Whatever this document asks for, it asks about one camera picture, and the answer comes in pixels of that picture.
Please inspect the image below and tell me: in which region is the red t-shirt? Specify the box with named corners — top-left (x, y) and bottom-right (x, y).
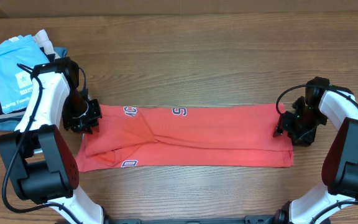
top-left (76, 104), bottom-right (293, 172)

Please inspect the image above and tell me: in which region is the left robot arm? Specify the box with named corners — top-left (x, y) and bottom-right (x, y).
top-left (0, 57), bottom-right (112, 223)

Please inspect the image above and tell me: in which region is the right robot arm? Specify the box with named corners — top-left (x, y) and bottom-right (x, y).
top-left (268, 77), bottom-right (358, 224)

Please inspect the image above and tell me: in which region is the light blue printed t-shirt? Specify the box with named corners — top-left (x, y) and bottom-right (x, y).
top-left (0, 35), bottom-right (49, 114)

